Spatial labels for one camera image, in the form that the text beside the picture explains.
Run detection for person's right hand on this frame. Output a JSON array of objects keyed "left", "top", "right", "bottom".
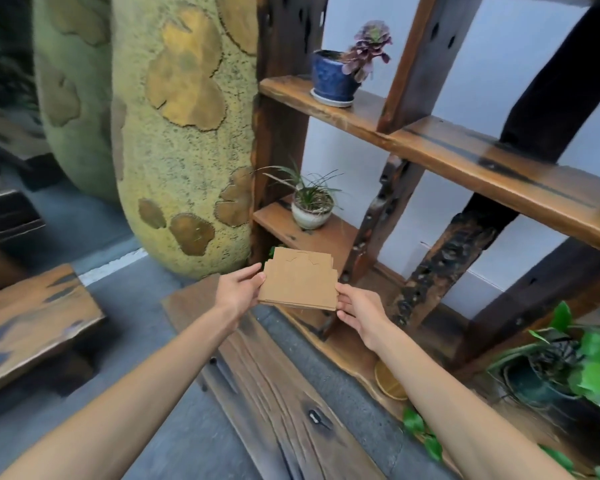
[{"left": 335, "top": 283, "right": 392, "bottom": 353}]

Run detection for person's left hand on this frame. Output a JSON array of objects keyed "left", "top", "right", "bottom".
[{"left": 213, "top": 262, "right": 267, "bottom": 322}]

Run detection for stack of cardboard pieces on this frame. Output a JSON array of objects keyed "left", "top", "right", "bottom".
[{"left": 257, "top": 246, "right": 340, "bottom": 312}]

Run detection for person's left forearm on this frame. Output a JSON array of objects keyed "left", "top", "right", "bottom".
[{"left": 0, "top": 304, "right": 233, "bottom": 480}]

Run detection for person's right forearm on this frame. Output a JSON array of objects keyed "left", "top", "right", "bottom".
[{"left": 367, "top": 324, "right": 576, "bottom": 480}]

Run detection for round yellow woven saucer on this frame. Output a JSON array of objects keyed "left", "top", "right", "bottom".
[{"left": 373, "top": 359, "right": 410, "bottom": 401}]

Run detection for white round plant pot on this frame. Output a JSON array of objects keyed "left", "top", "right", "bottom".
[{"left": 291, "top": 190, "right": 335, "bottom": 231}]

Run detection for long grained wooden bench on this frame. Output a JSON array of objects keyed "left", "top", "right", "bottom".
[{"left": 161, "top": 273, "right": 386, "bottom": 480}]

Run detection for thin-leaved grass plant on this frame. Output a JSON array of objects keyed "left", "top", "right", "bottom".
[{"left": 253, "top": 159, "right": 345, "bottom": 211}]

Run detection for yellow speckled gourd sculpture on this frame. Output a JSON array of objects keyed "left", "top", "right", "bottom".
[{"left": 109, "top": 0, "right": 259, "bottom": 281}]

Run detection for dark plant pot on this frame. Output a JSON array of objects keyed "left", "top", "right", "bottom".
[{"left": 502, "top": 339, "right": 581, "bottom": 408}]

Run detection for rustic wooden plant shelf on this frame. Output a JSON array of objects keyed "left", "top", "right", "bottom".
[{"left": 249, "top": 0, "right": 600, "bottom": 480}]

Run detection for white pot saucer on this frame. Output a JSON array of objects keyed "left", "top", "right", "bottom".
[{"left": 309, "top": 88, "right": 357, "bottom": 109}]

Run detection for green speckled gourd sculpture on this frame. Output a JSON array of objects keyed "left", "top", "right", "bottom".
[{"left": 31, "top": 0, "right": 121, "bottom": 205}]

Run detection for blue ceramic plant pot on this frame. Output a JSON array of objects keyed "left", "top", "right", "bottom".
[{"left": 311, "top": 49, "right": 362, "bottom": 103}]

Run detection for large green leafy plant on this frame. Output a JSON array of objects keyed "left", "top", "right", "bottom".
[{"left": 487, "top": 299, "right": 600, "bottom": 408}]

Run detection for dark glossy wooden table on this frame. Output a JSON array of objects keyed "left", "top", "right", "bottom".
[{"left": 0, "top": 175, "right": 46, "bottom": 295}]

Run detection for purple succulent plant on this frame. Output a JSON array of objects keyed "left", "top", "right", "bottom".
[{"left": 339, "top": 19, "right": 394, "bottom": 85}]

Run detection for dark wooden plank bench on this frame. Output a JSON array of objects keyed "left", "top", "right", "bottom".
[{"left": 0, "top": 97, "right": 63, "bottom": 191}]

